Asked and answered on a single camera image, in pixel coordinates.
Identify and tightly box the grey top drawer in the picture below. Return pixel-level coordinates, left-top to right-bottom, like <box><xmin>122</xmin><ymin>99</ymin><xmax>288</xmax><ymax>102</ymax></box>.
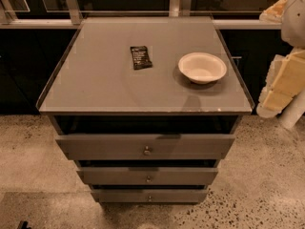
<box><xmin>55</xmin><ymin>134</ymin><xmax>234</xmax><ymax>160</ymax></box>

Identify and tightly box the grey drawer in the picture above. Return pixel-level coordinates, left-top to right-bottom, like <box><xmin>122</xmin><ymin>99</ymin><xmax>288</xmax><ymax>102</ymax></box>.
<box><xmin>77</xmin><ymin>167</ymin><xmax>218</xmax><ymax>185</ymax></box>
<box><xmin>91</xmin><ymin>189</ymin><xmax>208</xmax><ymax>203</ymax></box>
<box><xmin>55</xmin><ymin>134</ymin><xmax>234</xmax><ymax>160</ymax></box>

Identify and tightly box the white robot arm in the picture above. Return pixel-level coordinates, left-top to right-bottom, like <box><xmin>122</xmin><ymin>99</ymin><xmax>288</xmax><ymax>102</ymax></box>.
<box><xmin>256</xmin><ymin>0</ymin><xmax>305</xmax><ymax>118</ymax></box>

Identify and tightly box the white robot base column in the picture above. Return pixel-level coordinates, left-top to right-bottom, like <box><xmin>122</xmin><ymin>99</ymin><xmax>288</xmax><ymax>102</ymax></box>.
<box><xmin>279</xmin><ymin>90</ymin><xmax>305</xmax><ymax>130</ymax></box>

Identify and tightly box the grey drawer cabinet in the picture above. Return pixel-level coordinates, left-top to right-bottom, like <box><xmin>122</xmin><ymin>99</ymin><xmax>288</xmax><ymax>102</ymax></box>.
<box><xmin>37</xmin><ymin>17</ymin><xmax>254</xmax><ymax>191</ymax></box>

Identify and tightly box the grey middle drawer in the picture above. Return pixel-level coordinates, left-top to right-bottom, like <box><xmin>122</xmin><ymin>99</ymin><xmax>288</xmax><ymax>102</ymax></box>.
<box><xmin>77</xmin><ymin>167</ymin><xmax>218</xmax><ymax>185</ymax></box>

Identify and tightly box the grey bottom drawer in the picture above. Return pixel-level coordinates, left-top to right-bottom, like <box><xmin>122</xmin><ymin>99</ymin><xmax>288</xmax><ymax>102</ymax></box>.
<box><xmin>91</xmin><ymin>189</ymin><xmax>208</xmax><ymax>203</ymax></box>

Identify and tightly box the white paper bowl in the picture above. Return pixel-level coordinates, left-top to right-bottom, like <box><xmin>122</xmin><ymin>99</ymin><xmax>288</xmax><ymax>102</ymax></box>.
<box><xmin>178</xmin><ymin>52</ymin><xmax>227</xmax><ymax>84</ymax></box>

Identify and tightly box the black snack packet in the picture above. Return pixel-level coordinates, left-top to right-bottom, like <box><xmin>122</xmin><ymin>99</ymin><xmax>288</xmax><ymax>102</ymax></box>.
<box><xmin>131</xmin><ymin>46</ymin><xmax>153</xmax><ymax>70</ymax></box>

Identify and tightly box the metal railing frame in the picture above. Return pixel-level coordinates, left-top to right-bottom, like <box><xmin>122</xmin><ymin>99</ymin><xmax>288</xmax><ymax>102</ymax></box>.
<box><xmin>1</xmin><ymin>0</ymin><xmax>282</xmax><ymax>30</ymax></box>

